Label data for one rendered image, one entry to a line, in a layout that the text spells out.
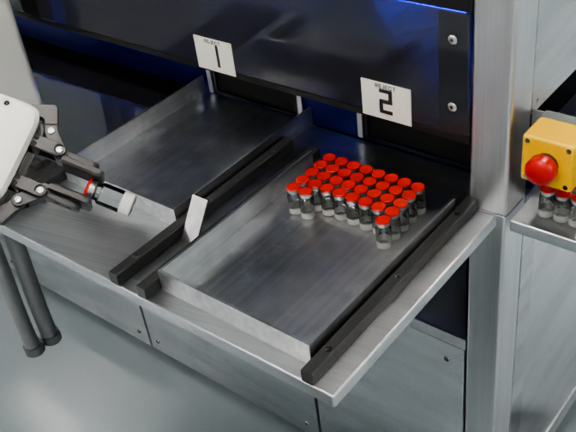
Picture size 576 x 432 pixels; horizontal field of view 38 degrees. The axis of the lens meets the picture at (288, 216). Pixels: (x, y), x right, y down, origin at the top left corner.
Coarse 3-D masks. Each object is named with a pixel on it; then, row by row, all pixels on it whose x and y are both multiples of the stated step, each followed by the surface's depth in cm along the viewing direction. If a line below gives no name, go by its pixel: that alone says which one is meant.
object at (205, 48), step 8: (200, 40) 142; (208, 40) 140; (216, 40) 139; (200, 48) 143; (208, 48) 141; (224, 48) 139; (200, 56) 144; (208, 56) 143; (224, 56) 140; (232, 56) 139; (200, 64) 145; (208, 64) 144; (216, 64) 142; (224, 64) 141; (232, 64) 140; (224, 72) 142; (232, 72) 141
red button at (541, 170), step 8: (536, 160) 108; (544, 160) 108; (552, 160) 108; (528, 168) 109; (536, 168) 108; (544, 168) 108; (552, 168) 108; (528, 176) 110; (536, 176) 109; (544, 176) 108; (552, 176) 108; (536, 184) 110; (544, 184) 109
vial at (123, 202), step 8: (96, 184) 79; (104, 184) 79; (88, 192) 78; (96, 192) 79; (104, 192) 78; (112, 192) 79; (120, 192) 79; (128, 192) 79; (96, 200) 79; (104, 200) 79; (112, 200) 78; (120, 200) 79; (128, 200) 79; (112, 208) 79; (120, 208) 79; (128, 208) 79
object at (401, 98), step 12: (372, 84) 123; (384, 84) 121; (372, 96) 124; (384, 96) 123; (396, 96) 121; (408, 96) 120; (372, 108) 125; (384, 108) 124; (396, 108) 122; (408, 108) 121; (396, 120) 124; (408, 120) 122
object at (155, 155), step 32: (192, 96) 159; (224, 96) 159; (128, 128) 148; (160, 128) 152; (192, 128) 151; (224, 128) 149; (256, 128) 148; (288, 128) 142; (96, 160) 145; (128, 160) 144; (160, 160) 143; (192, 160) 142; (224, 160) 141; (160, 192) 136; (192, 192) 134
